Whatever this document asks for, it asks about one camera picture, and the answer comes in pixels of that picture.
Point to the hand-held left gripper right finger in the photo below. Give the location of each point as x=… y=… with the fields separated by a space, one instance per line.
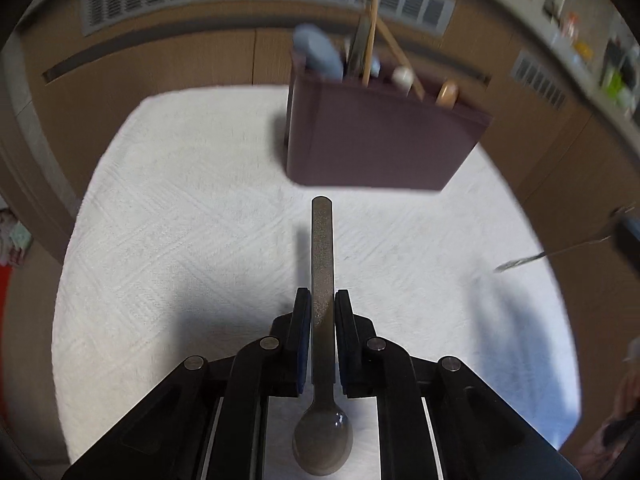
x=342 y=345

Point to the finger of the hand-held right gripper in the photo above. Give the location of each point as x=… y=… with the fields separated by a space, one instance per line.
x=631 y=237

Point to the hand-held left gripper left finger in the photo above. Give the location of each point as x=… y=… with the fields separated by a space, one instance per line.
x=302 y=345

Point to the metal spoon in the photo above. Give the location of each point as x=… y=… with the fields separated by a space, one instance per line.
x=322 y=260

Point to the purple plastic utensil holder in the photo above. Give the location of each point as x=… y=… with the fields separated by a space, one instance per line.
x=370 y=140

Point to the wooden spoon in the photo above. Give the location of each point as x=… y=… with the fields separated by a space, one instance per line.
x=446 y=94

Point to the pink patterned clothing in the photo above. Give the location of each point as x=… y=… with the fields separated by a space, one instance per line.
x=617 y=410

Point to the small grey vent grille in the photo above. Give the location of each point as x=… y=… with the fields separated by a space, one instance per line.
x=540 y=80

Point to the white textured towel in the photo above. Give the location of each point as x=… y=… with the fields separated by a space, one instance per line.
x=175 y=210

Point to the grey kitchen counter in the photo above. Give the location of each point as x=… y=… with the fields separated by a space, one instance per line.
x=525 y=15

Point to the white ceramic spoon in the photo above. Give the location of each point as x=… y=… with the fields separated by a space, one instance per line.
x=403 y=76

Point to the light wooden chopstick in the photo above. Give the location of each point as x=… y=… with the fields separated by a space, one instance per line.
x=397 y=55
x=371 y=35

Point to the dark flat utensil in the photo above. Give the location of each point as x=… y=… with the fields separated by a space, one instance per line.
x=359 y=50

